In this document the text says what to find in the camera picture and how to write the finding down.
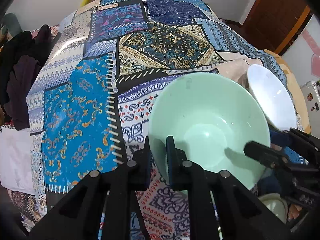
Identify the white plastic bag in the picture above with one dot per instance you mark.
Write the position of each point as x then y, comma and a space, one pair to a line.
16, 160

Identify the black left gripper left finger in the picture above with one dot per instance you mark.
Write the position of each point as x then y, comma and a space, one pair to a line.
101, 205

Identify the brown wooden door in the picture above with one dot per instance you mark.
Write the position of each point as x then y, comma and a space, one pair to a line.
272, 24

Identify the green ceramic bowl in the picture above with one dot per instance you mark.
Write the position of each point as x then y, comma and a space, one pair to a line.
211, 118

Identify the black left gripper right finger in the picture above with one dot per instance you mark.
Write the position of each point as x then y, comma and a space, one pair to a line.
220, 207

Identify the grey green plush toy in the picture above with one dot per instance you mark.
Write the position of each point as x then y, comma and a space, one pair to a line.
10, 25

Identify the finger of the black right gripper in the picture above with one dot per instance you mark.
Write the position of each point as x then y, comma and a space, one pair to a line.
265, 155
302, 142

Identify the white fridge with hearts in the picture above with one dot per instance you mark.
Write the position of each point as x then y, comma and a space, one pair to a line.
302, 56

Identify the small white bowl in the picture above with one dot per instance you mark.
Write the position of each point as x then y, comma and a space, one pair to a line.
272, 97

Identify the large green plate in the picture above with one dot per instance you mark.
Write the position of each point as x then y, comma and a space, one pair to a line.
276, 205

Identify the blue patchwork tablecloth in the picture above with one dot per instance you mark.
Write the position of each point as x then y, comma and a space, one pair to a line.
90, 105

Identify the dark clothes pile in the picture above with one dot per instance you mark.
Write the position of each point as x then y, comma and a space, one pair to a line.
22, 58

